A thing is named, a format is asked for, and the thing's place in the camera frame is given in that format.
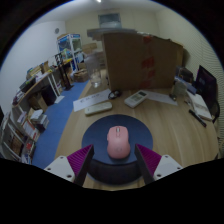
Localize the black monitor screen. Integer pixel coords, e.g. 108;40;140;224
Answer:
194;64;219;111

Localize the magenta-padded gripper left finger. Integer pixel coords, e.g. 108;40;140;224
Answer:
44;143;96;187

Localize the clear round container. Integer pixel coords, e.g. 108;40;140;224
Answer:
173;79;188;98

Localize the white open book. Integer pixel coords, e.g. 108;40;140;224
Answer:
191;93;213;122

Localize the white printed paper sheet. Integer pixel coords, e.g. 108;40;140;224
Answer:
72;88;113;113

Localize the pink computer mouse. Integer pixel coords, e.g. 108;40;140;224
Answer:
106;125;132;159

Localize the black office chair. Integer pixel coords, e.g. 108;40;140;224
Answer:
209;99;222;124

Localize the blue white display cabinet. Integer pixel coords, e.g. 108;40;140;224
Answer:
56;32;83;64

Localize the blue book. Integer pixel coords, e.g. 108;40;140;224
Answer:
174;76;198;96

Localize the white remote control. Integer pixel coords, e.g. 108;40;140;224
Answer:
123;89;149;109

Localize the clear plastic jar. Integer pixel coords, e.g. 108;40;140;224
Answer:
84;54;103;89

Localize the black bag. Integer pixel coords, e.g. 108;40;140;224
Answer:
175;65;195;84

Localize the grey flat panel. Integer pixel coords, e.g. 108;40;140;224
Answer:
86;27;138;42

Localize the cream flat case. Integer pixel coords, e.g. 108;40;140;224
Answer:
84;101;113;117

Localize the cluttered shelf unit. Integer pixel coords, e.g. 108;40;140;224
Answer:
0;59;65;164

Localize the black metal rack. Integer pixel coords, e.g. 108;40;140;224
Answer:
54;51;75;92

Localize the large brown cardboard box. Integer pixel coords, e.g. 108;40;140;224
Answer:
101;31;184;93

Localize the dark blue mouse pad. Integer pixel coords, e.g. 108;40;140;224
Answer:
81;114;154;185

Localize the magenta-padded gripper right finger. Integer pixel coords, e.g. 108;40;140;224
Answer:
134;143;184;185

